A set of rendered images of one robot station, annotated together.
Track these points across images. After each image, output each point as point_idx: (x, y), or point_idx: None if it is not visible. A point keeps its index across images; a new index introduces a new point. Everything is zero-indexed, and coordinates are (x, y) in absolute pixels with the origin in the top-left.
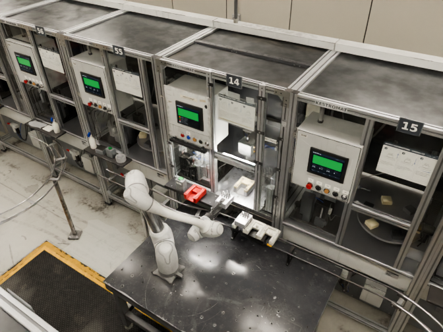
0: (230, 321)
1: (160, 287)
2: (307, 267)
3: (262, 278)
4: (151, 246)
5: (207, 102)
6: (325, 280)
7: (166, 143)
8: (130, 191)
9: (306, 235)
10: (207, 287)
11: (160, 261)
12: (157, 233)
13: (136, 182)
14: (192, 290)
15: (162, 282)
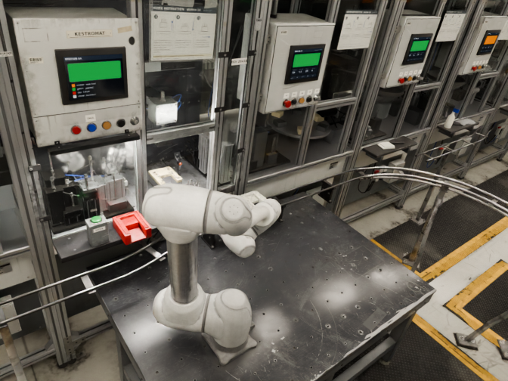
0: (341, 298)
1: (257, 362)
2: (290, 209)
3: (290, 246)
4: (158, 351)
5: (134, 29)
6: (313, 207)
7: (26, 175)
8: (240, 199)
9: (272, 179)
10: (282, 302)
11: (245, 322)
12: (196, 297)
13: (208, 192)
14: (280, 320)
15: (247, 356)
